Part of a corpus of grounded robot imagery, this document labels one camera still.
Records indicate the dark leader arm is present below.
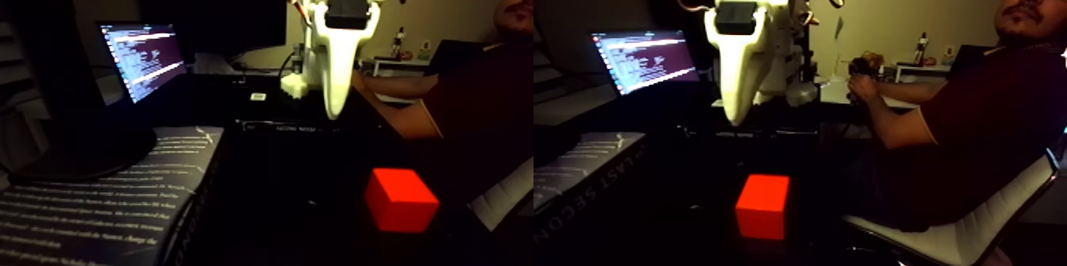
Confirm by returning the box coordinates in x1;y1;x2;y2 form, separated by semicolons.
846;54;876;107

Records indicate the red cube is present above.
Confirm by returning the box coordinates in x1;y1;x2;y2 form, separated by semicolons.
364;168;441;233
734;173;792;241

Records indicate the person's hand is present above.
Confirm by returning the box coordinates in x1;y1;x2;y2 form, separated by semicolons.
847;74;881;107

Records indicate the dark computer monitor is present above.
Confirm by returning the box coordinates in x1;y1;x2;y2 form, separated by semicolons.
136;0;290;62
643;0;811;52

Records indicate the open laptop lit screen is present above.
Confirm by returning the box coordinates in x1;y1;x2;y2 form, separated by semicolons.
97;21;190;106
590;29;703;98

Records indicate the person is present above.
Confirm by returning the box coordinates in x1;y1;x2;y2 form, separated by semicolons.
846;0;1067;232
352;0;534;210

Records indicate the black book white text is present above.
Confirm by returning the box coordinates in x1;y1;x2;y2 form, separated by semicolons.
533;131;648;245
0;125;226;266

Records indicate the black monitor with round stand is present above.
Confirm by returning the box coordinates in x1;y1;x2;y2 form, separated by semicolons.
0;0;160;185

